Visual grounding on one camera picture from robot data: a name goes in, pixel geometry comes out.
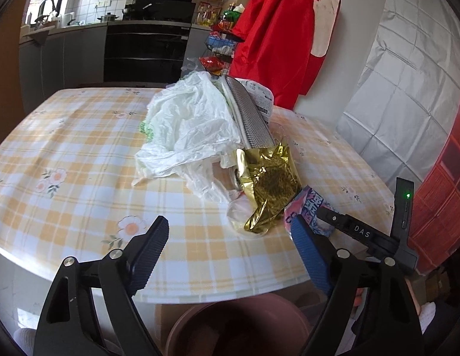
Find pink blue snack bag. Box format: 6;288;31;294
284;186;336;237

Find gold foil wrapper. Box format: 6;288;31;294
236;143;301;235

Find white plastic bag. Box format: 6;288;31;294
133;71;242;184

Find red aluminium can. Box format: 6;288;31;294
228;166;243;191

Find brown round trash bin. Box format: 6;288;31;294
165;293;313;355

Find grey kitchen cabinets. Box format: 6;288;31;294
19;24;107;114

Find red plastic crate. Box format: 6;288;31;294
409;125;460;274

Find white quilted cover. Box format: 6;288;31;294
337;0;460;189

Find yellow checked floral tablecloth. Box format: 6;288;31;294
0;88;395;305

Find grey mesh pouch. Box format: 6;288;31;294
217;75;275;149

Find clear thin plastic bag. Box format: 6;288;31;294
178;158;252;231

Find white printed package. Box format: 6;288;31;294
237;78;274;124

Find red hanging apron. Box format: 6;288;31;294
229;0;341;109

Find black oven unit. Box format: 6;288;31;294
103;0;196;86

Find chrome sink faucet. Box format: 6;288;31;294
34;0;60;27

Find steel cooking pot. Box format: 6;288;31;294
98;12;118;23

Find wire snack rack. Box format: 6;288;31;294
195;0;249;76

